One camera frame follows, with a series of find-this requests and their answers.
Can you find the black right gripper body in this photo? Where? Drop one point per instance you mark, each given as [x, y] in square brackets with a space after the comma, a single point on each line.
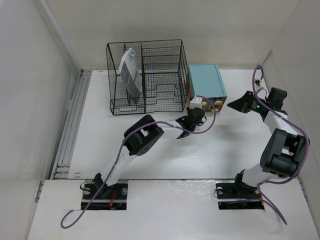
[256, 104]

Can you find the grey packaged notebook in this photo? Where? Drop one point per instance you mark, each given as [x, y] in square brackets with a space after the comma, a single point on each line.
[130, 75]

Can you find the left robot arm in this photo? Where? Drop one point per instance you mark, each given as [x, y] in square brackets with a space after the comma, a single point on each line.
[139, 139]

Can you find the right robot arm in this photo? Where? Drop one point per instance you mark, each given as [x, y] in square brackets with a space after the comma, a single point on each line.
[285, 149]

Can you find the teal drawer box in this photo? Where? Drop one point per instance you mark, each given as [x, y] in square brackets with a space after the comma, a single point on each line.
[206, 80]

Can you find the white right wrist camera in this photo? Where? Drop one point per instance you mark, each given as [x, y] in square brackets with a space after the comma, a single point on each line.
[258, 85]

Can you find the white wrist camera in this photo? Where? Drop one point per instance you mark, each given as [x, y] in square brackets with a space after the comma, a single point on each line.
[196, 102]
[258, 85]

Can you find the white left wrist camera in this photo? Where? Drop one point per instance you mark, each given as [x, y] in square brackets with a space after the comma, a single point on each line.
[196, 102]

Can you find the black wire mesh organizer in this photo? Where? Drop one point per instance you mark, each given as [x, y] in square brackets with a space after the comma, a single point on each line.
[163, 68]

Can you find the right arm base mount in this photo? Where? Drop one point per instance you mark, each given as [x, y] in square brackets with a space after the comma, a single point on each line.
[231, 196]

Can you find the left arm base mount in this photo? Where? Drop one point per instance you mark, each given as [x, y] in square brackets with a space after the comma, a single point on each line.
[113, 198]

